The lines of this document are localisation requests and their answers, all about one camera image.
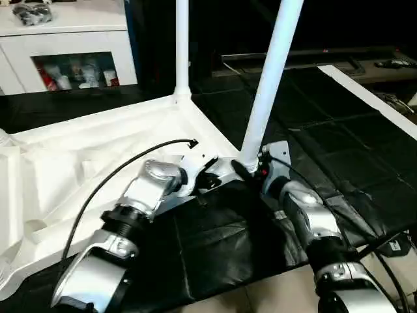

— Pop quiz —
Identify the black remote control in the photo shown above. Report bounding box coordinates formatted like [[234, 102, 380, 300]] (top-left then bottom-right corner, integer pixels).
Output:
[[375, 59, 412, 70]]

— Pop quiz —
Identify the black flat monitor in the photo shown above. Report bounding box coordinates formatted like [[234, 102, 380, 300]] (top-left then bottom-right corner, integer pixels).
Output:
[[220, 46, 399, 67]]

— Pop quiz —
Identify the white flat strip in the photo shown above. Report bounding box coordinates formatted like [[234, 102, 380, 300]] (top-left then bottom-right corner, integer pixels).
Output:
[[318, 65, 417, 142]]

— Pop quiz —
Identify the black mat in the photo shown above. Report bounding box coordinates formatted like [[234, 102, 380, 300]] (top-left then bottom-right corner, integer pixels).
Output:
[[0, 62, 417, 313]]

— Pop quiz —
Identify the white plastic table leg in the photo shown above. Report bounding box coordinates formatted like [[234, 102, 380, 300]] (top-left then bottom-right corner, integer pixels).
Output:
[[237, 0, 306, 172], [173, 0, 194, 102], [0, 128, 14, 148]]

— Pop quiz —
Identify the black power adapter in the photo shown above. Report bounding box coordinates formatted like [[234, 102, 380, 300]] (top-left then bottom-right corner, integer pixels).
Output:
[[384, 237, 414, 256]]

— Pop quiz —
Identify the white plastic table top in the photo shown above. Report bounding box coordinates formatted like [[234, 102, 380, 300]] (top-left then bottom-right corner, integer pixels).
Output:
[[0, 95, 263, 301]]

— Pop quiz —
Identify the grey object on cabinet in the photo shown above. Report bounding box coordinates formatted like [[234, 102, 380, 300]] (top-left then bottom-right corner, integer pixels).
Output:
[[12, 0, 53, 26]]

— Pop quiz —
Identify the black cabinet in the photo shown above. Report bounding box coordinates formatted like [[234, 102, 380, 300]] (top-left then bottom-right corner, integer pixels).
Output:
[[125, 0, 417, 82]]

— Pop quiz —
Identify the white glass-door cabinet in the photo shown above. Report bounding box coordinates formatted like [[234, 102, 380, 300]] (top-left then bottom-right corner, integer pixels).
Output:
[[0, 0, 139, 96]]

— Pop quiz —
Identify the black stand leg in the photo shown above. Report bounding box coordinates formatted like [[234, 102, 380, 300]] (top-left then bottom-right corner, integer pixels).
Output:
[[357, 226, 417, 260]]

